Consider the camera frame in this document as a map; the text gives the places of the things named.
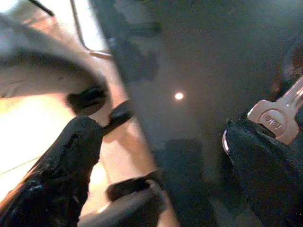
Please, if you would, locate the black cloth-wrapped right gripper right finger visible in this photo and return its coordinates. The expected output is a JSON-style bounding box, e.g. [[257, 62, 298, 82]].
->
[[223, 118, 303, 227]]

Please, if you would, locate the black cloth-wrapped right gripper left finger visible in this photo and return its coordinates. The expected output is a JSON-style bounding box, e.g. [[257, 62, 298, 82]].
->
[[0, 116, 104, 227]]

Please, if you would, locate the silver key ring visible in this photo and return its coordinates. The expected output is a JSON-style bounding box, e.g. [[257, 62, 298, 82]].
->
[[222, 129, 235, 166]]

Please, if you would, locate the silver key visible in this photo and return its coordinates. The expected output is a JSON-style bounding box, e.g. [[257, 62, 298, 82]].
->
[[247, 75, 303, 145]]

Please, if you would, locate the black castor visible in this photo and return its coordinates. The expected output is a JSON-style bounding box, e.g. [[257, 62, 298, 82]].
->
[[106, 172, 164, 201], [103, 100, 134, 136], [67, 87, 107, 116]]

